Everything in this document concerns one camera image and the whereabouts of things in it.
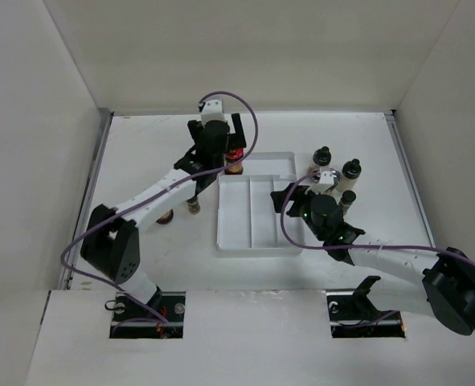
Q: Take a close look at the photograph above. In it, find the white compartment organizer tray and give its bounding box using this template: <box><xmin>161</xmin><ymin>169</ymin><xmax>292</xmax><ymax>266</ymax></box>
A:
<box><xmin>216</xmin><ymin>152</ymin><xmax>301</xmax><ymax>257</ymax></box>

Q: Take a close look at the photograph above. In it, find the black-capped beige bottle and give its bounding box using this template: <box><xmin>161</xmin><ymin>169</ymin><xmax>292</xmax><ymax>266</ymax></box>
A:
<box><xmin>337</xmin><ymin>158</ymin><xmax>362</xmax><ymax>193</ymax></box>
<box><xmin>312</xmin><ymin>146</ymin><xmax>332</xmax><ymax>168</ymax></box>

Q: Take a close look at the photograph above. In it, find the red-capped amber sauce jar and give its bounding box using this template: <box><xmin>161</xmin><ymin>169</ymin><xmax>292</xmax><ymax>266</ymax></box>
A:
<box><xmin>224</xmin><ymin>148</ymin><xmax>244</xmax><ymax>175</ymax></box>

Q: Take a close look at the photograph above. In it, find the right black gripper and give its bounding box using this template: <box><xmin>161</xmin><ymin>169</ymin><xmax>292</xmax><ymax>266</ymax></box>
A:
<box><xmin>271</xmin><ymin>183</ymin><xmax>326</xmax><ymax>241</ymax></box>

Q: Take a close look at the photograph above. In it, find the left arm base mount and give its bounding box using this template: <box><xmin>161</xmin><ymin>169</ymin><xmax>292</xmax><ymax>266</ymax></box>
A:
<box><xmin>104</xmin><ymin>292</ymin><xmax>186</xmax><ymax>339</ymax></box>

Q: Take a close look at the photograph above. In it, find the black-capped beige bottle right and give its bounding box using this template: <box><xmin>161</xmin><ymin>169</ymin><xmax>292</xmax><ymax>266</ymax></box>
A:
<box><xmin>337</xmin><ymin>158</ymin><xmax>362</xmax><ymax>193</ymax></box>

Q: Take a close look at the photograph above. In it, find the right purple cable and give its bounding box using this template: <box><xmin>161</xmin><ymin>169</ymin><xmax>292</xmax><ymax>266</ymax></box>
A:
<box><xmin>277</xmin><ymin>172</ymin><xmax>475</xmax><ymax>282</ymax></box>

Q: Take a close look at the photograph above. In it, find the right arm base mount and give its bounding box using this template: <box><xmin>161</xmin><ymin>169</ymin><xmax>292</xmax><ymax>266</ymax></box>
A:
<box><xmin>326</xmin><ymin>276</ymin><xmax>405</xmax><ymax>339</ymax></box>

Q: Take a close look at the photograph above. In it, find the silver-capped spice bottle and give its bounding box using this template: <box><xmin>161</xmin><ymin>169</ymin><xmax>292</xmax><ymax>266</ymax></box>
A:
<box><xmin>319</xmin><ymin>168</ymin><xmax>342</xmax><ymax>191</ymax></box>

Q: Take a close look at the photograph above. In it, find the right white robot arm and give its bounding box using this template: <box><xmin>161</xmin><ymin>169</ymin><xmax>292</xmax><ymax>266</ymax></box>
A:
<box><xmin>270</xmin><ymin>183</ymin><xmax>475</xmax><ymax>335</ymax></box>

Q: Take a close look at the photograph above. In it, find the small black-capped spice jar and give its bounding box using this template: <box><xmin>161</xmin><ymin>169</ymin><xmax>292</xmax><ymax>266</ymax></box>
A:
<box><xmin>186</xmin><ymin>196</ymin><xmax>201</xmax><ymax>215</ymax></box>

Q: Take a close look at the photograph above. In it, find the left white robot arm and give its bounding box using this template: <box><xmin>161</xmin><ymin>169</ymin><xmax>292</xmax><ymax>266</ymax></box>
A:
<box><xmin>80</xmin><ymin>113</ymin><xmax>246</xmax><ymax>321</ymax></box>

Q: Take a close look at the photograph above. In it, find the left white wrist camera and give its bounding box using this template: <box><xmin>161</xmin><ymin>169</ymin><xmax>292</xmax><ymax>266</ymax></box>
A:
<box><xmin>199</xmin><ymin>97</ymin><xmax>227</xmax><ymax>125</ymax></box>

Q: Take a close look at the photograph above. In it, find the purple cable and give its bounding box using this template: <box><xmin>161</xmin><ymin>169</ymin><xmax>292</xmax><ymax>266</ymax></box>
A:
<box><xmin>277</xmin><ymin>172</ymin><xmax>475</xmax><ymax>282</ymax></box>
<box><xmin>59</xmin><ymin>91</ymin><xmax>259</xmax><ymax>337</ymax></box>

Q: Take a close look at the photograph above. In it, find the black-capped beige bottle rear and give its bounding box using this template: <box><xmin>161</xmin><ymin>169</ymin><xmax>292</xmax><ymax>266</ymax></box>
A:
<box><xmin>312</xmin><ymin>146</ymin><xmax>332</xmax><ymax>168</ymax></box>

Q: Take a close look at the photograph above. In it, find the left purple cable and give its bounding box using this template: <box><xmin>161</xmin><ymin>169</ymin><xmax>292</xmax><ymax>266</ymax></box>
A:
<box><xmin>59</xmin><ymin>91</ymin><xmax>259</xmax><ymax>337</ymax></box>

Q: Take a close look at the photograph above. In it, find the small black-capped pepper jar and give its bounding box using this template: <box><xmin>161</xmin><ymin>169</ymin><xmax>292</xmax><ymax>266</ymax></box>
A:
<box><xmin>339</xmin><ymin>190</ymin><xmax>357</xmax><ymax>216</ymax></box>

